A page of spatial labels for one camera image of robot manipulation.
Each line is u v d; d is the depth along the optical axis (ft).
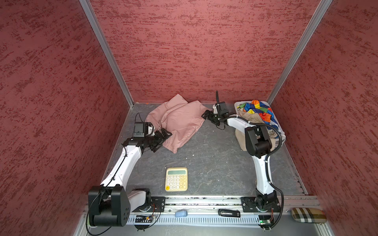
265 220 2.29
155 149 2.51
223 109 2.80
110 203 1.29
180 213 2.30
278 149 1.77
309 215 2.25
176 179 2.66
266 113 3.29
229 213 2.41
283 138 2.94
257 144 1.96
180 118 3.43
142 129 2.11
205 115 3.17
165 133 2.46
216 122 3.04
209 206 2.47
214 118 3.08
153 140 2.33
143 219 2.34
